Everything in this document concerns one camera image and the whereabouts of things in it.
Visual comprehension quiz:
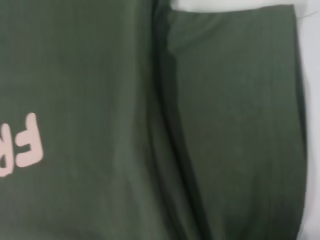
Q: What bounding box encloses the dark green FREE t-shirt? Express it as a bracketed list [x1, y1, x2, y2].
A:
[0, 0, 310, 240]

